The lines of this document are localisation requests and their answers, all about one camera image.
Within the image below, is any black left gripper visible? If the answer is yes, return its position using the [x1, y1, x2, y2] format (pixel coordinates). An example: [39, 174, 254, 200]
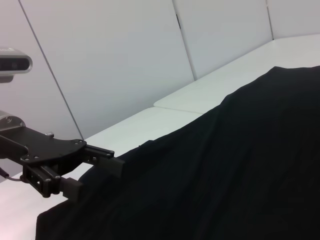
[0, 127, 126, 202]

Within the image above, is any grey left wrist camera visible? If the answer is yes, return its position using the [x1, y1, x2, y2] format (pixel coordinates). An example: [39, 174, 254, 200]
[0, 46, 34, 84]

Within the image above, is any left arm cable with connector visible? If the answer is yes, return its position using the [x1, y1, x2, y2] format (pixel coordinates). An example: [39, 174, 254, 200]
[0, 167, 25, 182]

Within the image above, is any black t-shirt with white print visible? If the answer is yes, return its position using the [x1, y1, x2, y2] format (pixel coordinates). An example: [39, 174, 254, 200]
[34, 65, 320, 240]

